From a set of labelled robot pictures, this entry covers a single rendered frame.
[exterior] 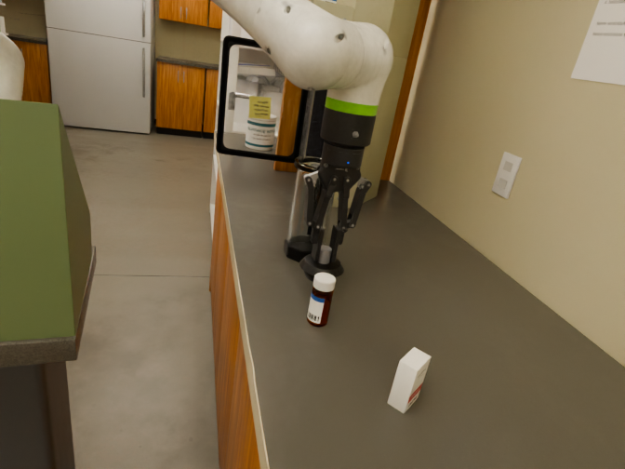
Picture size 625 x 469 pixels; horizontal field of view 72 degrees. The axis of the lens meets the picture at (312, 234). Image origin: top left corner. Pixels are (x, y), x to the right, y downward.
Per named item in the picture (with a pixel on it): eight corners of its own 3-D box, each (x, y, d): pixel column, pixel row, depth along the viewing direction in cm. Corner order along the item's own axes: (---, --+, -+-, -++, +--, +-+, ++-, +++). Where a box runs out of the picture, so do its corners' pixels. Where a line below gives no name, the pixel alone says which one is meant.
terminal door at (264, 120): (298, 164, 162) (314, 49, 146) (215, 153, 158) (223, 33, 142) (298, 163, 163) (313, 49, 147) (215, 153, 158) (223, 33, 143)
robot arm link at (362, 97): (411, 31, 72) (356, 23, 77) (374, 20, 62) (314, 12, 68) (392, 116, 77) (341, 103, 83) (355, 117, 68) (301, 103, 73)
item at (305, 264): (335, 265, 94) (339, 238, 92) (347, 288, 86) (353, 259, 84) (294, 264, 92) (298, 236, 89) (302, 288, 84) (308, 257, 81)
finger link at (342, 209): (337, 171, 82) (344, 170, 83) (336, 224, 87) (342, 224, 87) (343, 177, 79) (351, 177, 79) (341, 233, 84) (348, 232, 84)
